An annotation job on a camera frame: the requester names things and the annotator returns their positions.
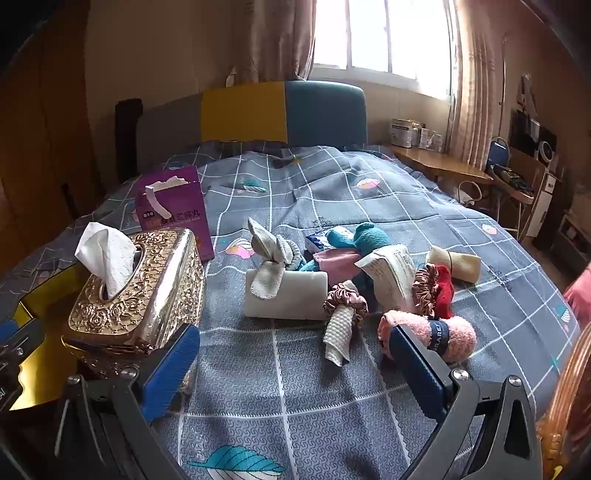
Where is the dusty pink satin scrunchie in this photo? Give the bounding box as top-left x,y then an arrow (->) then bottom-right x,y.
322,281 -> 369,321

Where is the blue chair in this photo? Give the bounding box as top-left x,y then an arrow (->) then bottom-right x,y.
484,136 -> 511,174

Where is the beige striped sock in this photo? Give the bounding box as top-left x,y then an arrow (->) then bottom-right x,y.
247,217 -> 302,302

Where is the wooden wardrobe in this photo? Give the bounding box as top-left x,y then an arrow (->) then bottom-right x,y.
0,51 -> 100,264

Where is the white knitted sock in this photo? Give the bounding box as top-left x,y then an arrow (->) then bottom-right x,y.
322,308 -> 357,367

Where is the teal plush toy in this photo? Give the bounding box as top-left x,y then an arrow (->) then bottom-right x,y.
298,222 -> 393,289

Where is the ornate gold tissue box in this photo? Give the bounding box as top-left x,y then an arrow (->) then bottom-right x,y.
65,228 -> 206,372

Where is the blue tissue pack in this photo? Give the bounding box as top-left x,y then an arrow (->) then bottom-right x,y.
306,232 -> 334,253

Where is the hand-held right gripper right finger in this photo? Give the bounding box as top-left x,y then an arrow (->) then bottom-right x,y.
390,324 -> 541,480

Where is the small folding table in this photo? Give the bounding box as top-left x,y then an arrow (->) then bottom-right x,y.
490,164 -> 546,234

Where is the white cable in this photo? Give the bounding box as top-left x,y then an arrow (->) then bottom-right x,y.
456,180 -> 484,205

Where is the grey yellow blue headboard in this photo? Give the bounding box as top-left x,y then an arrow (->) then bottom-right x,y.
136,79 -> 368,160

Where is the grey checked quilt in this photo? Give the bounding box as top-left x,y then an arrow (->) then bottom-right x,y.
0,141 -> 583,480

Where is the purple gift box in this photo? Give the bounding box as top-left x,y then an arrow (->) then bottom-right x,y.
135,166 -> 216,262

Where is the wicker basket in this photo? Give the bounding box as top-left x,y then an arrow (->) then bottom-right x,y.
544,339 -> 591,480

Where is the pink patterned curtain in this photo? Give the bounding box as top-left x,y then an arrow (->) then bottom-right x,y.
444,0 -> 505,172
232,0 -> 320,87

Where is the gold metal tin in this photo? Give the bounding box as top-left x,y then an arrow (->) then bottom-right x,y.
9,265 -> 85,411

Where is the wooden desk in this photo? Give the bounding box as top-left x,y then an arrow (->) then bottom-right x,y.
390,144 -> 495,186

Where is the white towel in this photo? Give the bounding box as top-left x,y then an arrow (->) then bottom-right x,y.
243,269 -> 329,320

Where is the red fuzzy sock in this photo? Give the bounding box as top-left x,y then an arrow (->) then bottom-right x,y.
434,265 -> 456,320

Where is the white facial tissue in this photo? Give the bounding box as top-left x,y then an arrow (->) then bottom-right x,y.
75,222 -> 138,300

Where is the white appliance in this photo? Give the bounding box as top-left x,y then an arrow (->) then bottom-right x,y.
392,118 -> 424,149

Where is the beige bandage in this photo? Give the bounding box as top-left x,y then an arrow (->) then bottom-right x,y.
426,246 -> 482,283

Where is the window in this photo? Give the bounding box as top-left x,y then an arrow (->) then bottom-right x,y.
313,0 -> 457,100

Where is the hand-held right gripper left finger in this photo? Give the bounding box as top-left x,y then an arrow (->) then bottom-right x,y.
53,323 -> 201,480

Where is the pink and navy sock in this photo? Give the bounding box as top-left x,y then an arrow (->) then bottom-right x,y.
378,310 -> 477,361

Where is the pink satin cloth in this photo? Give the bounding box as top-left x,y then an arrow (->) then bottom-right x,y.
313,249 -> 366,279

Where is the white wipes packet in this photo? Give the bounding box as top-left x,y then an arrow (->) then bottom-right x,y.
355,244 -> 417,311

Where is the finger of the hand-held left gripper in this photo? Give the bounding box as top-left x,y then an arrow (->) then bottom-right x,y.
0,318 -> 43,367

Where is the striped pink satin scrunchie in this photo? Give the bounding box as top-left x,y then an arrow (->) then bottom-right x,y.
412,263 -> 439,320

